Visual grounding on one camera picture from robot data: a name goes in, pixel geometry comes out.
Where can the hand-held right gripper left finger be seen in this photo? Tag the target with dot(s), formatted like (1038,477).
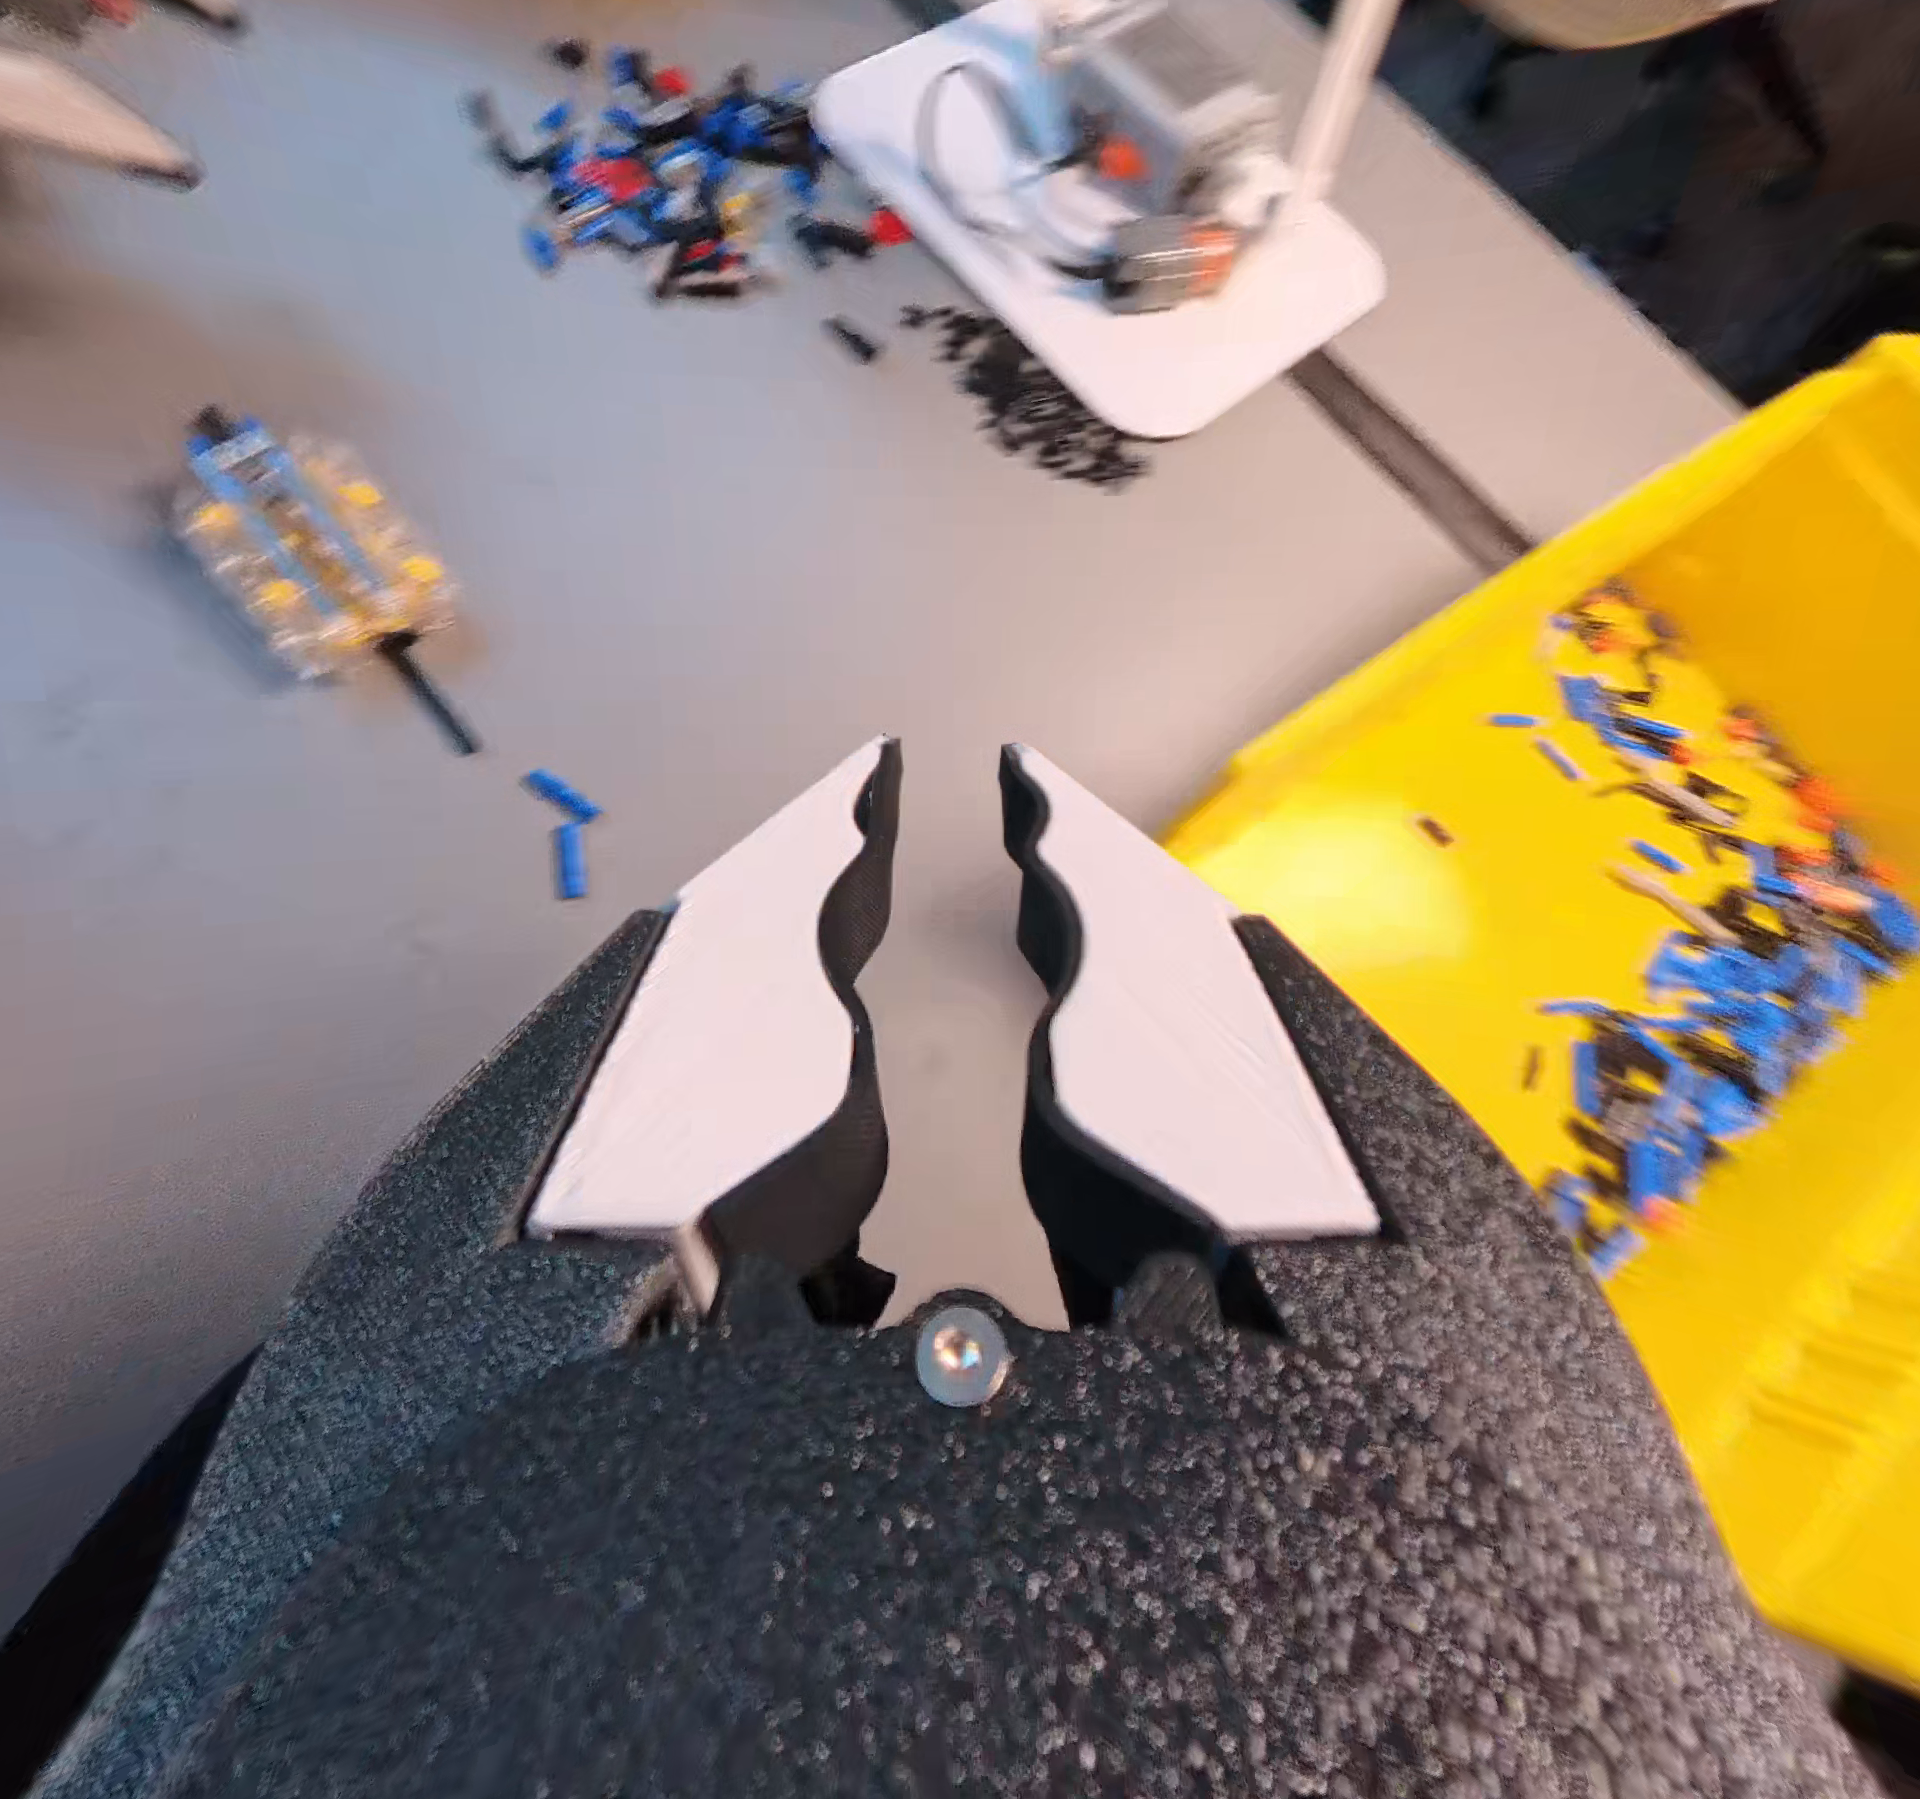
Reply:
(705,1064)

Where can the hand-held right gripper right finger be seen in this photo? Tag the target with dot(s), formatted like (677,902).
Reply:
(1199,1064)

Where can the yellow corrugated box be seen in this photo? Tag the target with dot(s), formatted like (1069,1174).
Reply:
(1351,899)

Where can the blue toy pin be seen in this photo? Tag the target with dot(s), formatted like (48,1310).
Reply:
(563,793)
(570,863)

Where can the clear toy brick engine model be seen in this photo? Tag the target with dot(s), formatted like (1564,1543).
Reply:
(300,555)

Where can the grey desk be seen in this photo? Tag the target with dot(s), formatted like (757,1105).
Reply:
(899,555)

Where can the pile of mixed toy parts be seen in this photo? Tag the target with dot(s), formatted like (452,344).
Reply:
(676,164)

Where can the pile of small black pins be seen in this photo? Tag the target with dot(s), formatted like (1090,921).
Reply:
(1036,403)

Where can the white tray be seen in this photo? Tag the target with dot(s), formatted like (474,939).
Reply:
(1199,359)

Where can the black toy connector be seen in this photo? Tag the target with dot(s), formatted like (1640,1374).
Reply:
(853,339)

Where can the grey battery box orange switch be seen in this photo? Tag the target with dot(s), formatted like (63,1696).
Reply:
(1171,118)

